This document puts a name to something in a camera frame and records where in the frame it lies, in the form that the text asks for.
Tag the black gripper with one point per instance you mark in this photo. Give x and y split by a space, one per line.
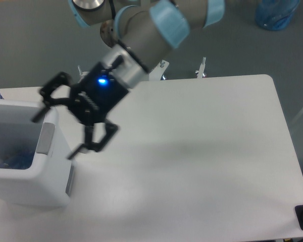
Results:
96 95

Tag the clear plastic water bottle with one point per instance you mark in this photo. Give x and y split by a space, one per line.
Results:
22 160

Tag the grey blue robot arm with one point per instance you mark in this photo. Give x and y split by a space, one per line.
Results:
144 36

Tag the white trash can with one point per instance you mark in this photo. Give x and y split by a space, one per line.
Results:
34 168

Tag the blue water jug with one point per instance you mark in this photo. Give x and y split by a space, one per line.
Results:
275 15

